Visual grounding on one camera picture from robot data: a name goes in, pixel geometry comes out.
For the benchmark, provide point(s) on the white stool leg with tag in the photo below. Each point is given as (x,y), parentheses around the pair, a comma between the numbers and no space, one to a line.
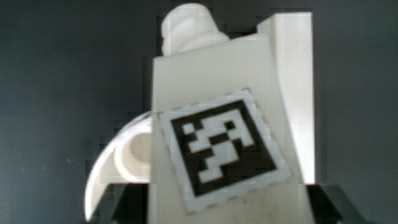
(231,121)

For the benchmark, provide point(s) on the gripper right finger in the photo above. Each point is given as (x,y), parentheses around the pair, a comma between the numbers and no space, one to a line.
(332,207)

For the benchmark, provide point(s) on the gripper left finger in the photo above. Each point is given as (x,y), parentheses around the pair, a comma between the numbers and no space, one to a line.
(122,205)

